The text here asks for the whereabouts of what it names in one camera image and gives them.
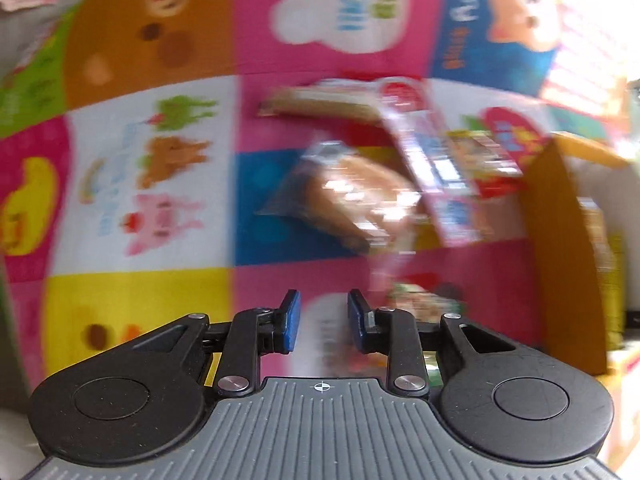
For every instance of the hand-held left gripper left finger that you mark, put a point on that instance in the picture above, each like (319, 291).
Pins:
(290, 321)

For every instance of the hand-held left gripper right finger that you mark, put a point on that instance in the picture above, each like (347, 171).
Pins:
(357, 321)

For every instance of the green top cookie packet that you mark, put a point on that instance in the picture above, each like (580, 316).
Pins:
(425, 300)

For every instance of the clear bread packet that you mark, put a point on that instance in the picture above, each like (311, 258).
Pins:
(345, 195)

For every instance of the red white label snack packet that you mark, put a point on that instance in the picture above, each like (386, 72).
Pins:
(430, 160)

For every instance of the cardboard box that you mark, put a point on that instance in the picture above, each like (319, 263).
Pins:
(555, 240)

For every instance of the brown wafer packet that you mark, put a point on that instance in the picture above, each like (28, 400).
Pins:
(320, 102)

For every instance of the colourful printed play mat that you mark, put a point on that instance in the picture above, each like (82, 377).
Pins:
(150, 290)

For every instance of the yellow red cookie packet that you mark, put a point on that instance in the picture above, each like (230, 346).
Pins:
(482, 160)

